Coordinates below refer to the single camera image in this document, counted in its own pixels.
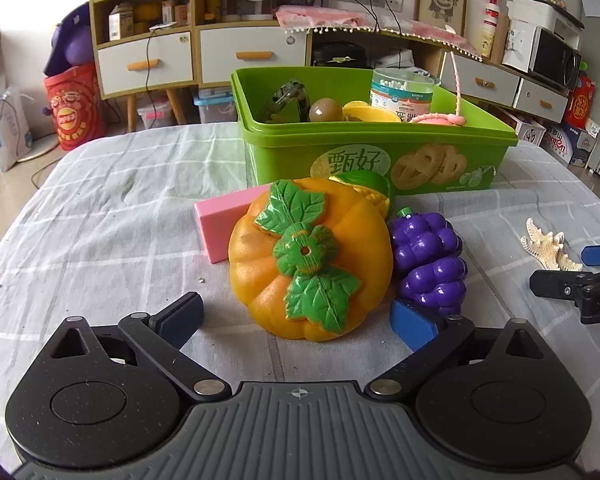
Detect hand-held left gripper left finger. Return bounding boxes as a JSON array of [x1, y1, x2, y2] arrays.
[[40, 292, 232, 403]]

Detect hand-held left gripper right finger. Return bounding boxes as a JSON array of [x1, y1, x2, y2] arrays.
[[364, 299, 548, 396]]

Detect beige starfish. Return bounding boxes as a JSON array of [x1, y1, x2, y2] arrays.
[[520, 217, 584, 272]]

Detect purple toy grapes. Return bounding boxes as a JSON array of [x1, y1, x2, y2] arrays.
[[387, 206, 468, 318]]

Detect orange toy pumpkin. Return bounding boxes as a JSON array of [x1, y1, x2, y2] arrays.
[[228, 178, 395, 342]]

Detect pink rectangular block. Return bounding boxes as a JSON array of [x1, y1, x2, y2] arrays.
[[194, 183, 271, 263]]

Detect toy corn green husk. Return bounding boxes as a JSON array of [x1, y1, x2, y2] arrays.
[[328, 171, 395, 221]]

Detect green plastic box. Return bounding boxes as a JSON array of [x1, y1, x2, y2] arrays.
[[231, 66, 520, 196]]

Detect pink beaded strap toy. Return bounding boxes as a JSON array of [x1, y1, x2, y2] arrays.
[[409, 52, 467, 128]]

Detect yellow plastic bowl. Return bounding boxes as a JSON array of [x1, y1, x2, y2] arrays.
[[342, 101, 402, 124]]

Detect amber rubber toy hand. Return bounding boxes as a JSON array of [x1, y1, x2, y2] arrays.
[[309, 99, 343, 123]]

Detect clear cotton swab jar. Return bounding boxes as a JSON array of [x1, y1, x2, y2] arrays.
[[369, 67, 436, 116]]

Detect dark translucent plastic object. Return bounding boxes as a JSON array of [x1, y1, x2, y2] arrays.
[[257, 78, 311, 125]]

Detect red blue printed box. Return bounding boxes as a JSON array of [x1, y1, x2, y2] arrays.
[[545, 122, 600, 168]]

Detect white printed crate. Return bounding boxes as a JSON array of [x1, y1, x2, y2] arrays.
[[505, 110, 548, 146]]

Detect red printed bag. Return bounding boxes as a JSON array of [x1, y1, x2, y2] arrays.
[[562, 74, 600, 131]]

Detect clear storage box pink contents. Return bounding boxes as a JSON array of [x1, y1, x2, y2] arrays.
[[137, 100, 173, 133]]

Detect black microwave oven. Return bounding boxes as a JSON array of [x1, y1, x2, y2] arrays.
[[527, 27, 583, 91]]

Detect clear storage box blue lid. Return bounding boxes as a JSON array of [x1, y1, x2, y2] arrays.
[[194, 91, 237, 125]]

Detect wooden sideboard cabinet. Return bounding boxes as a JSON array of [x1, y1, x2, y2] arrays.
[[89, 0, 571, 126]]

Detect white round stand base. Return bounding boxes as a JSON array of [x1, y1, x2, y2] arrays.
[[17, 132, 66, 162]]

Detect white printed paper sheet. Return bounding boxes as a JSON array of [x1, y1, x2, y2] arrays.
[[510, 17, 536, 66]]

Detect red printed bucket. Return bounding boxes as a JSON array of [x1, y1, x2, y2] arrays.
[[43, 62, 106, 151]]

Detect white printer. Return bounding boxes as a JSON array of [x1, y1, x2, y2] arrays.
[[507, 0, 586, 36]]

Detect stack of paper cups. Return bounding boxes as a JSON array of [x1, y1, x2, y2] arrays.
[[480, 2, 501, 58]]

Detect white shopping bag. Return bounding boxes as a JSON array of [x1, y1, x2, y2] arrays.
[[0, 87, 33, 173]]

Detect purple plush toy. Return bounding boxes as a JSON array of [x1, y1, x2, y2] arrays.
[[42, 2, 96, 76]]

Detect small white carton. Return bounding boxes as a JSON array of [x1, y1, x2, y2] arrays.
[[109, 4, 134, 41]]

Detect small printed carton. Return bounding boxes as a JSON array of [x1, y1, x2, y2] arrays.
[[162, 0, 188, 26]]

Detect pink fringed cloth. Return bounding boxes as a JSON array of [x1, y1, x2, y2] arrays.
[[276, 5, 483, 61]]

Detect white drawer orange handle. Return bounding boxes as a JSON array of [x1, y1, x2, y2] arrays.
[[440, 52, 521, 106], [199, 26, 308, 83], [97, 31, 195, 96], [514, 80, 570, 123]]

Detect black power cable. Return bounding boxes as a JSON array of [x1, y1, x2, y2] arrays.
[[352, 0, 396, 36], [144, 27, 157, 92]]

